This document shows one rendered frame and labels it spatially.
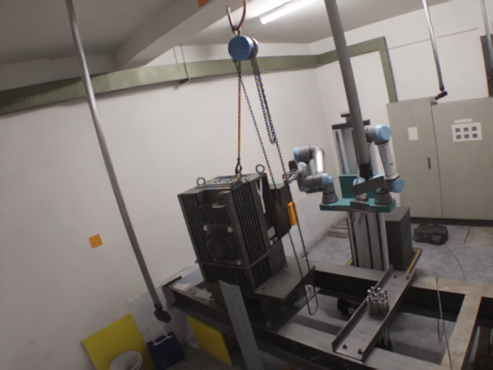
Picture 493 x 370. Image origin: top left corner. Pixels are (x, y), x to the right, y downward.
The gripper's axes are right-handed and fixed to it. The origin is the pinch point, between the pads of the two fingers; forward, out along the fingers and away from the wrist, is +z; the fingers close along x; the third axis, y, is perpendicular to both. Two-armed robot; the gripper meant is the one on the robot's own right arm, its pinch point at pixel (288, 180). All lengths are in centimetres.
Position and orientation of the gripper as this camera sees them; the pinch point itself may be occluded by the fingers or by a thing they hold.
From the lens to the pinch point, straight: 198.5
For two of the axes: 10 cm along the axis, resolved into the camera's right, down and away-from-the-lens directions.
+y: 2.7, 9.4, 2.1
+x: -8.6, 1.4, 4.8
